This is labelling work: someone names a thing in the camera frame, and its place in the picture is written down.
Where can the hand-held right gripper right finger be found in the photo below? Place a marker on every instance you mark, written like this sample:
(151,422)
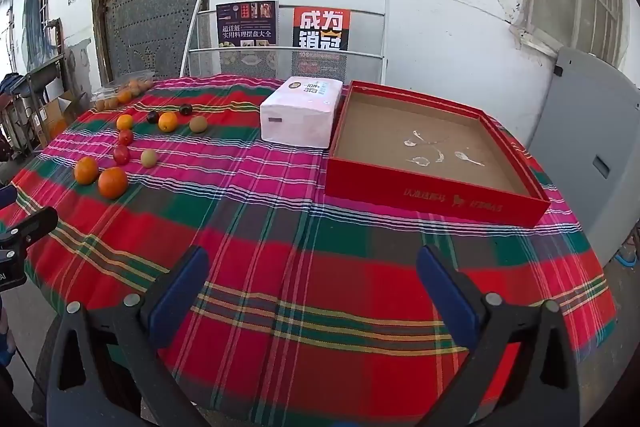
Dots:
(450,302)

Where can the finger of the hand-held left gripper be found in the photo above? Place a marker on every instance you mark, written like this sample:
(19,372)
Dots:
(6,196)
(32,226)

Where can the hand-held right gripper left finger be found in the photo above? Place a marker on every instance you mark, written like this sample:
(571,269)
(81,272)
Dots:
(180,297)

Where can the large orange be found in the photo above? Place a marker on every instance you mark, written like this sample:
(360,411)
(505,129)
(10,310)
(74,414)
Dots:
(113,182)

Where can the red cardboard box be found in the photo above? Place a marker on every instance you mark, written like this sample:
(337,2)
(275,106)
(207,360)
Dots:
(435,199)

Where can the red apple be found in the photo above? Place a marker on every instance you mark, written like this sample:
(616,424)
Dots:
(125,137)
(121,154)

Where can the kiwi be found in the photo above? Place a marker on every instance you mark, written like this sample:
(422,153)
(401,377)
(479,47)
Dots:
(148,158)
(198,124)

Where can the pile of brown fruits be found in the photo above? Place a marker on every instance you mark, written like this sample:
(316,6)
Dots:
(140,87)

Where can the cardboard boxes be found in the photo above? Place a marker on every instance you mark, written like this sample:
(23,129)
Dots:
(52,117)

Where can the blue cloth bundle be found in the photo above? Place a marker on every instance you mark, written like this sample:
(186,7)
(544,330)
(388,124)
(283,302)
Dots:
(10,84)

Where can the plaid tablecloth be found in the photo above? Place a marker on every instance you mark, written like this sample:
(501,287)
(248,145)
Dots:
(300,257)

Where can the metal workbench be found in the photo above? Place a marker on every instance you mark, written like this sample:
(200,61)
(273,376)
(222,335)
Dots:
(47,74)

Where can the clear plastic container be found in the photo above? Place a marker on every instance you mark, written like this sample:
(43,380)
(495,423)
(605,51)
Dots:
(106,94)

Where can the dark plum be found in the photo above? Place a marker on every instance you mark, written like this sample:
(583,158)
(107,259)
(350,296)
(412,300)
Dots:
(186,109)
(152,117)

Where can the white tissue pack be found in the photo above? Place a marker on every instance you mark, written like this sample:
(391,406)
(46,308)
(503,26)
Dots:
(295,122)

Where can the grey folded table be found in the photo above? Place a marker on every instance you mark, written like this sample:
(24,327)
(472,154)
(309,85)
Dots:
(590,117)

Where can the dark cookbook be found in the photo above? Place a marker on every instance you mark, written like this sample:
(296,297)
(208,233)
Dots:
(245,32)

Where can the white metal mesh chair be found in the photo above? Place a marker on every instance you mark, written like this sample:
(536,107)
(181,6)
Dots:
(369,32)

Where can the red and black book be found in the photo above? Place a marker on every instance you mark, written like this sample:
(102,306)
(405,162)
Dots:
(320,32)

